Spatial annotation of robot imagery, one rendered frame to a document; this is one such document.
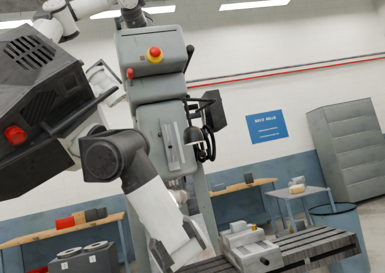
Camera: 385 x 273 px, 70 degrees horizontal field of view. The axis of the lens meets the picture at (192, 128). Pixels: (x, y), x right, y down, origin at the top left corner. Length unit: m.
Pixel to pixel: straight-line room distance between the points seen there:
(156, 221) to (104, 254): 0.53
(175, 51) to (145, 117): 0.28
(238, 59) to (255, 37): 0.71
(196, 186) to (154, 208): 0.95
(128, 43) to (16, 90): 0.54
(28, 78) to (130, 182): 0.29
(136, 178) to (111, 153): 0.09
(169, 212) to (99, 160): 0.19
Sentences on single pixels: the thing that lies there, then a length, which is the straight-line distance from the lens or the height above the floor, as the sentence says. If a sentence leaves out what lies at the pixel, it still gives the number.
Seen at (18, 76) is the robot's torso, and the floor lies 1.57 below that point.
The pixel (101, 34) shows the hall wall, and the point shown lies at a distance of 6.21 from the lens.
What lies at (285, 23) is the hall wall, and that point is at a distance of 7.29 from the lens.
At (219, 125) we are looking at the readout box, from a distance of 1.45.
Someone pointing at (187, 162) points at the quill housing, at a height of 1.36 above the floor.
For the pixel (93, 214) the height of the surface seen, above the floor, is 0.98.
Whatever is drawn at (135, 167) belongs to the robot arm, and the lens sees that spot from 0.63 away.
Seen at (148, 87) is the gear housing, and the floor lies 1.68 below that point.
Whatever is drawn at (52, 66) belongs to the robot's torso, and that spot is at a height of 1.59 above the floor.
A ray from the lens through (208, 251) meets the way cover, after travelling 1.50.
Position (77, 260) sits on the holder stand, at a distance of 1.18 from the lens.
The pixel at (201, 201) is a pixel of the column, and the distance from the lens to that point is 1.58.
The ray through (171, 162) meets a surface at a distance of 1.04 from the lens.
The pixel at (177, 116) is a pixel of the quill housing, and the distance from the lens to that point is 1.12.
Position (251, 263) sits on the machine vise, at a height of 0.97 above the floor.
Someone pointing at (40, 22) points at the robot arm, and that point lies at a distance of 1.09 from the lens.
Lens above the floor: 1.32
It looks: 9 degrees up
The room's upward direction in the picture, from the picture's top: 13 degrees counter-clockwise
